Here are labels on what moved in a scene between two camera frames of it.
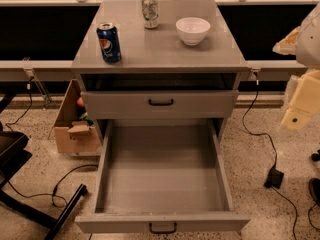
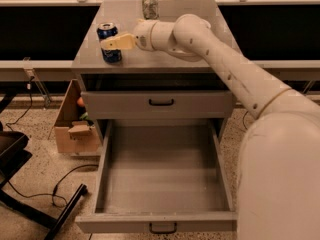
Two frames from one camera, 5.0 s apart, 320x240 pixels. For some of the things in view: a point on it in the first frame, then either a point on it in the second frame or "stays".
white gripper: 310,40 -> 142,34
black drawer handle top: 161,104 stays
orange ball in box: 80,101 stays
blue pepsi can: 109,42 stays
